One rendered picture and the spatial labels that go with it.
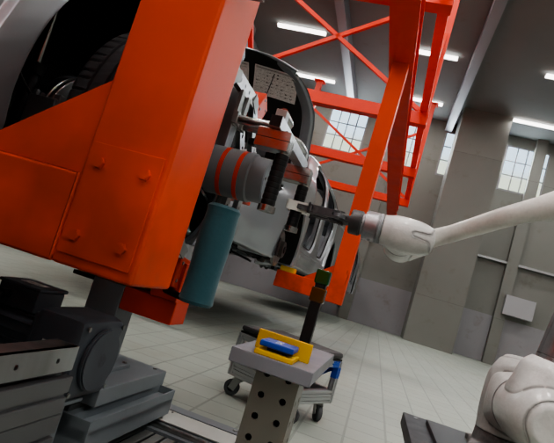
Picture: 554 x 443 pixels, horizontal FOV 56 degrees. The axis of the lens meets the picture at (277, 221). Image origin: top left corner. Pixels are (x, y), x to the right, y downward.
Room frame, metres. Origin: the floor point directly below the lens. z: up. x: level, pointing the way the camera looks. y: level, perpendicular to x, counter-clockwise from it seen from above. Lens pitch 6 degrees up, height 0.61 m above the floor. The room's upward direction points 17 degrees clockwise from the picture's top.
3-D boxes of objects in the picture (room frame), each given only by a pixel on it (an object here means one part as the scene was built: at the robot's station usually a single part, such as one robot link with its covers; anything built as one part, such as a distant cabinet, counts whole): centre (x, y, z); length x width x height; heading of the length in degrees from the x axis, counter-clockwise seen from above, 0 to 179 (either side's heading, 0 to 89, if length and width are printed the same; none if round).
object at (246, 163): (1.48, 0.15, 0.85); 0.21 x 0.14 x 0.14; 76
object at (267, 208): (1.27, 0.03, 0.83); 0.04 x 0.04 x 0.16
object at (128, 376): (1.54, 0.39, 0.32); 0.40 x 0.30 x 0.28; 166
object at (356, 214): (1.57, -0.20, 0.83); 0.09 x 0.08 x 0.07; 76
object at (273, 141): (1.28, 0.06, 0.93); 0.09 x 0.05 x 0.05; 76
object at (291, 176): (1.61, -0.02, 0.93); 0.09 x 0.05 x 0.05; 76
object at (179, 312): (1.50, 0.26, 0.48); 0.16 x 0.12 x 0.17; 76
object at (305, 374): (1.25, -0.12, 0.44); 0.43 x 0.17 x 0.03; 166
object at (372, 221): (1.55, -0.27, 0.83); 0.09 x 0.06 x 0.09; 166
